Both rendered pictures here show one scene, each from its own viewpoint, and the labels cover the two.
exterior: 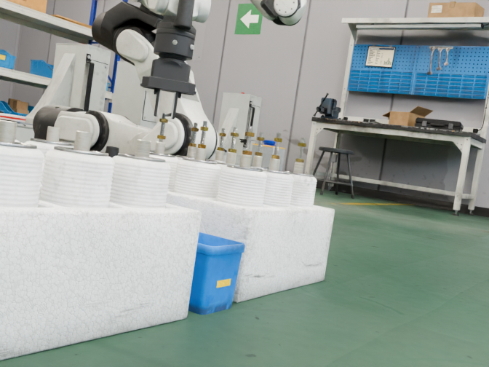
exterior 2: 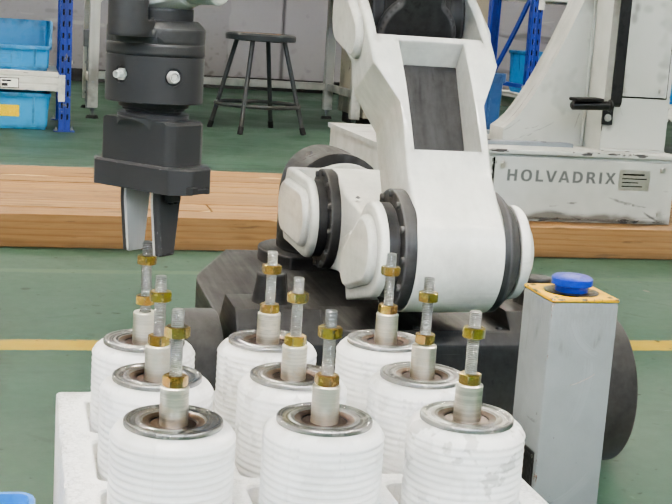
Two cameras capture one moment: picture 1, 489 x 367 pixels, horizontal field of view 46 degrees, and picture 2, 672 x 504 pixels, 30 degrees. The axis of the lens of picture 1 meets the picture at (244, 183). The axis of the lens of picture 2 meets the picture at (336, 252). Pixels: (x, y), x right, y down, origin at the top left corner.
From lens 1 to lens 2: 0.95 m
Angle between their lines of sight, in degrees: 43
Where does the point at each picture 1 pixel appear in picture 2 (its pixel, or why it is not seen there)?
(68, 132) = (287, 217)
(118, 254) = not seen: outside the picture
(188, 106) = (428, 171)
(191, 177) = (104, 423)
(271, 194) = (279, 491)
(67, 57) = not seen: outside the picture
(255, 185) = (152, 479)
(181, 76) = (153, 155)
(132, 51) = (345, 34)
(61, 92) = (567, 62)
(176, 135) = (372, 251)
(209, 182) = not seen: hidden behind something
